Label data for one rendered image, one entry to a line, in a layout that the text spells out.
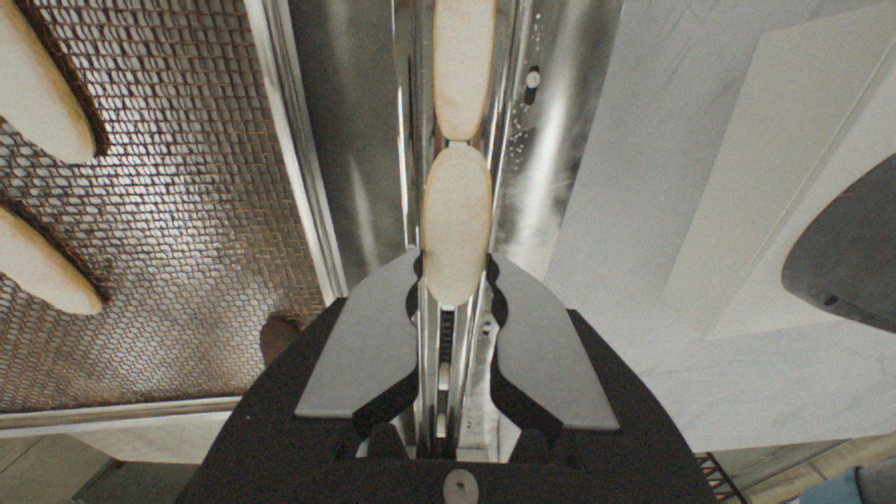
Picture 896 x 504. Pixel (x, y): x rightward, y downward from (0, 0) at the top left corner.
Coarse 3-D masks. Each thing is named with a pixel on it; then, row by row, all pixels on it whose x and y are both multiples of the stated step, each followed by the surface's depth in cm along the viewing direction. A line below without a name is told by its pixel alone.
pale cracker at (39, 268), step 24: (0, 216) 13; (0, 240) 13; (24, 240) 13; (0, 264) 14; (24, 264) 14; (48, 264) 14; (24, 288) 15; (48, 288) 15; (72, 288) 15; (72, 312) 16; (96, 312) 17
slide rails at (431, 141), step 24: (432, 0) 13; (504, 0) 13; (432, 24) 14; (504, 24) 14; (432, 48) 14; (504, 48) 14; (432, 72) 15; (504, 72) 15; (432, 96) 16; (504, 96) 16; (432, 120) 17; (432, 144) 17; (480, 144) 17; (432, 312) 26; (456, 312) 26; (432, 336) 28; (456, 336) 28; (432, 360) 30; (456, 360) 30; (432, 384) 33; (456, 384) 33; (432, 408) 37; (456, 408) 36; (432, 432) 41; (456, 432) 41; (432, 456) 46
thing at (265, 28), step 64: (192, 0) 10; (256, 0) 10; (64, 64) 11; (0, 128) 11; (0, 192) 13; (64, 192) 13; (128, 192) 14; (256, 192) 15; (64, 256) 15; (192, 256) 16; (320, 256) 17; (64, 320) 17; (64, 384) 21; (128, 384) 22
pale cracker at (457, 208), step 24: (432, 168) 11; (456, 168) 11; (480, 168) 11; (432, 192) 11; (456, 192) 11; (480, 192) 11; (432, 216) 12; (456, 216) 12; (480, 216) 12; (432, 240) 13; (456, 240) 12; (480, 240) 13; (432, 264) 13; (456, 264) 13; (480, 264) 13; (432, 288) 15; (456, 288) 14
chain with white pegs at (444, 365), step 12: (456, 144) 16; (444, 312) 28; (444, 324) 28; (444, 336) 30; (444, 348) 31; (444, 360) 32; (444, 372) 31; (444, 384) 30; (444, 396) 37; (444, 408) 38; (444, 420) 38; (444, 432) 37
